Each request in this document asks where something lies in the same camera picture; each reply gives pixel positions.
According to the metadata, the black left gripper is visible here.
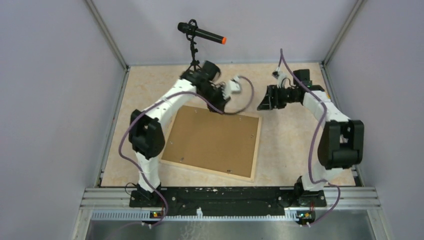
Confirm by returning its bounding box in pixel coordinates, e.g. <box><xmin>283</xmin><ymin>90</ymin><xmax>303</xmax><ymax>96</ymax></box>
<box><xmin>199</xmin><ymin>85</ymin><xmax>232</xmax><ymax>116</ymax></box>

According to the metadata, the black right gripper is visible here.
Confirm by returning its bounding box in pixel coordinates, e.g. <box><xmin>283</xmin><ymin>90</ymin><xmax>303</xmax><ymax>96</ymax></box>
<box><xmin>257</xmin><ymin>85</ymin><xmax>299</xmax><ymax>111</ymax></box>

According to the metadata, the white wooden photo frame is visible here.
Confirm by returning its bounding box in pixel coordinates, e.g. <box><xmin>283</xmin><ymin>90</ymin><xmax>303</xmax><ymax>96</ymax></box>
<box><xmin>160</xmin><ymin>105</ymin><xmax>262</xmax><ymax>182</ymax></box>

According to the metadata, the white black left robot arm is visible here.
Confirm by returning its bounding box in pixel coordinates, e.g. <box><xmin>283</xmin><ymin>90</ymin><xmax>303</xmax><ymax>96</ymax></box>
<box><xmin>125</xmin><ymin>61</ymin><xmax>230</xmax><ymax>207</ymax></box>

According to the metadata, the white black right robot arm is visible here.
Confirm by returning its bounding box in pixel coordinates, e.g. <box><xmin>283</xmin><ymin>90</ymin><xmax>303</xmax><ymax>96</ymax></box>
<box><xmin>256</xmin><ymin>68</ymin><xmax>365</xmax><ymax>206</ymax></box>

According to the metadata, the black tripod microphone stand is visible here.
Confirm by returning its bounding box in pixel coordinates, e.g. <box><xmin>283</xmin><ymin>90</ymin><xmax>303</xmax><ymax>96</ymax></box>
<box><xmin>183</xmin><ymin>19</ymin><xmax>201</xmax><ymax>71</ymax></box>

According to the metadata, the black microphone orange tip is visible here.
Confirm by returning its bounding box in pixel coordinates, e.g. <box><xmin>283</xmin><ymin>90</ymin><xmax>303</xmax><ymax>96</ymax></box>
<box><xmin>177</xmin><ymin>22</ymin><xmax>227</xmax><ymax>45</ymax></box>

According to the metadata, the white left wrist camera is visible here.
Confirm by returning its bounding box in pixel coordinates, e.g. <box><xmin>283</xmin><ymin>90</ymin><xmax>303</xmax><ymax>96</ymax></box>
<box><xmin>222</xmin><ymin>75</ymin><xmax>242</xmax><ymax>100</ymax></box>

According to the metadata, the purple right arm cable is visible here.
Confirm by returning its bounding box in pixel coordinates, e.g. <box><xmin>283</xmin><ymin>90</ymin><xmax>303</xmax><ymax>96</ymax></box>
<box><xmin>279</xmin><ymin>48</ymin><xmax>342</xmax><ymax>228</ymax></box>

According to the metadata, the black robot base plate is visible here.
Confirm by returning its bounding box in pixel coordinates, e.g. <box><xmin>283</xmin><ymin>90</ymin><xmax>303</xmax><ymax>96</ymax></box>
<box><xmin>129</xmin><ymin>185</ymin><xmax>327</xmax><ymax>217</ymax></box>

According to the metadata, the aluminium rail front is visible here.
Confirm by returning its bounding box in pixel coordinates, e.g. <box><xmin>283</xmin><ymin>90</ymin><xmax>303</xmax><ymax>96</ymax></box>
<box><xmin>80</xmin><ymin>186</ymin><xmax>381</xmax><ymax>222</ymax></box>

